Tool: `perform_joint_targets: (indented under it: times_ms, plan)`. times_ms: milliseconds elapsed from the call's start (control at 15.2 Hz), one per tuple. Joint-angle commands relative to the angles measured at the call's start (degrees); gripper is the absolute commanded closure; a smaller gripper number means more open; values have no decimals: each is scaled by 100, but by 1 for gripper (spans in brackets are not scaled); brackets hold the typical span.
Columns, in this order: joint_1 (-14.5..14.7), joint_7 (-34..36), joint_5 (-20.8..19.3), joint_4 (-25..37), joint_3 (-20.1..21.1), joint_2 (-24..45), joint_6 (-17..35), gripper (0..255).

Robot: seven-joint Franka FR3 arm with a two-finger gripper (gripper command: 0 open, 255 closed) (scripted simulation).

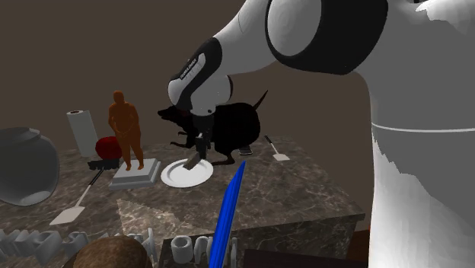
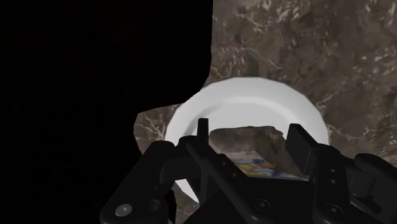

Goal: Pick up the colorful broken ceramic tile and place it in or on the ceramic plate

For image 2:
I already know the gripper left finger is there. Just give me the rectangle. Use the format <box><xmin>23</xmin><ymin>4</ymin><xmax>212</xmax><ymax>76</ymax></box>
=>
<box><xmin>99</xmin><ymin>118</ymin><xmax>249</xmax><ymax>224</ymax></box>

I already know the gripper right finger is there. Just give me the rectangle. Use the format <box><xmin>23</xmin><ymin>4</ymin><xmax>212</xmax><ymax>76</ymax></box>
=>
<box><xmin>284</xmin><ymin>123</ymin><xmax>397</xmax><ymax>224</ymax></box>

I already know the brown box with colourful print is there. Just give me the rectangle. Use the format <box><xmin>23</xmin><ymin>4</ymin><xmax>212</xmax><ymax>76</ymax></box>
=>
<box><xmin>208</xmin><ymin>125</ymin><xmax>311</xmax><ymax>180</ymax></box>

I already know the white plate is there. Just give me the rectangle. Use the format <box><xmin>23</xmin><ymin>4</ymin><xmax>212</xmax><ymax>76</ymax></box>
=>
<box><xmin>164</xmin><ymin>76</ymin><xmax>330</xmax><ymax>204</ymax></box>

